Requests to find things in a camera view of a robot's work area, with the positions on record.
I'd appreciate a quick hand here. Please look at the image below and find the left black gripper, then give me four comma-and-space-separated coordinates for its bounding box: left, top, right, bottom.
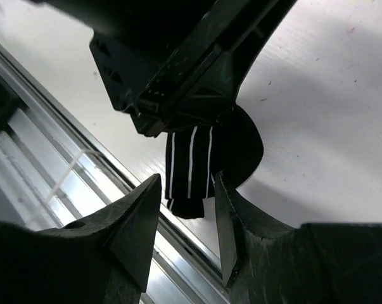
32, 0, 251, 139

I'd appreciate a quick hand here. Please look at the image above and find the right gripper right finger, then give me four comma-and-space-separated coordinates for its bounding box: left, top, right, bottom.
215, 174, 382, 303

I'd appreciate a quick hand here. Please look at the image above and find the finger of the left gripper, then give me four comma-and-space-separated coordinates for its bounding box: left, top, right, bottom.
160, 1, 295, 127

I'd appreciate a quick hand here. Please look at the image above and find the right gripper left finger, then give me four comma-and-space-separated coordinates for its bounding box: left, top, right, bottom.
0, 174, 162, 303

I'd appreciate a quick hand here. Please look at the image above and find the black white striped sock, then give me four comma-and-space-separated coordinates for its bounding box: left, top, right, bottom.
165, 106, 264, 219

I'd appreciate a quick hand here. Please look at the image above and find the aluminium front rail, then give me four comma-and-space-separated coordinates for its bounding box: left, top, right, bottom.
0, 46, 229, 303

